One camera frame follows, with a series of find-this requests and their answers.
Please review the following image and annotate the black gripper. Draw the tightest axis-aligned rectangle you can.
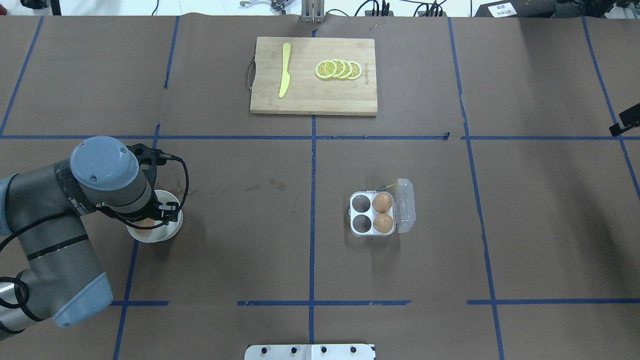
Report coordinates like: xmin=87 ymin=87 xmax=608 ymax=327
xmin=130 ymin=190 xmax=179 ymax=223

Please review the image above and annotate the brown egg from bowl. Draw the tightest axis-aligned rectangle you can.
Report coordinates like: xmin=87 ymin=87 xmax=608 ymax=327
xmin=134 ymin=218 xmax=156 ymax=231

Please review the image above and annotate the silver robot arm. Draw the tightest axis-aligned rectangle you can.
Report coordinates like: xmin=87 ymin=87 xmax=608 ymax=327
xmin=0 ymin=136 xmax=186 ymax=340

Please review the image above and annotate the dark brown box device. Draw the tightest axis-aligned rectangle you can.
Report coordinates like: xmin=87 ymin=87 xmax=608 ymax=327
xmin=473 ymin=0 xmax=557 ymax=18

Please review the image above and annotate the clear plastic egg box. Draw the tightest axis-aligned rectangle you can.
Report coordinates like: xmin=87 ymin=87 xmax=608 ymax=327
xmin=348 ymin=178 xmax=417 ymax=238

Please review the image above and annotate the brown egg in box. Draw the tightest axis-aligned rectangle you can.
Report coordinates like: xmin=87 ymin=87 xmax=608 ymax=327
xmin=371 ymin=191 xmax=394 ymax=214
xmin=373 ymin=213 xmax=395 ymax=234

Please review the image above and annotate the cream white bowl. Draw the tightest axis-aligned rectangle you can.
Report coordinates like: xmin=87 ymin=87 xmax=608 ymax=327
xmin=126 ymin=189 xmax=183 ymax=244

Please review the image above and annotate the bamboo cutting board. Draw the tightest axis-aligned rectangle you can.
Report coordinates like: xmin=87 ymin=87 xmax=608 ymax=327
xmin=249 ymin=36 xmax=378 ymax=117

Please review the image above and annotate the yellow plastic knife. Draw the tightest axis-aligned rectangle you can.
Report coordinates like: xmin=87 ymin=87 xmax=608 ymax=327
xmin=278 ymin=42 xmax=291 ymax=99

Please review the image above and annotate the front yellow lemon slice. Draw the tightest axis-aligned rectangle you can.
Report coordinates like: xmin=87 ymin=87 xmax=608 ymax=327
xmin=314 ymin=60 xmax=338 ymax=79

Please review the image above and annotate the yellow lemon slice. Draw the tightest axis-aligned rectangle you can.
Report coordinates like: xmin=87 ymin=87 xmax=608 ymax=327
xmin=314 ymin=60 xmax=338 ymax=79
xmin=331 ymin=58 xmax=346 ymax=78
xmin=346 ymin=61 xmax=362 ymax=80
xmin=338 ymin=60 xmax=353 ymax=79

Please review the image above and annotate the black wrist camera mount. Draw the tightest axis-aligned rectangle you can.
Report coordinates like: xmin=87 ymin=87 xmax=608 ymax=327
xmin=126 ymin=143 xmax=174 ymax=188

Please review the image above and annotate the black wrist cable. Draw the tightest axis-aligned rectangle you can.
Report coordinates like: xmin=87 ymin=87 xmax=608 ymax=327
xmin=0 ymin=156 xmax=190 ymax=336

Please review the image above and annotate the white camera stand pillar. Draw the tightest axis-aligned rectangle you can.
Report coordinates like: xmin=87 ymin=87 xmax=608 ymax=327
xmin=244 ymin=343 xmax=377 ymax=360

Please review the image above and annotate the aluminium frame post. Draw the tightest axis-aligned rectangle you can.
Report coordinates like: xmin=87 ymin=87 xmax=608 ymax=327
xmin=301 ymin=0 xmax=326 ymax=23

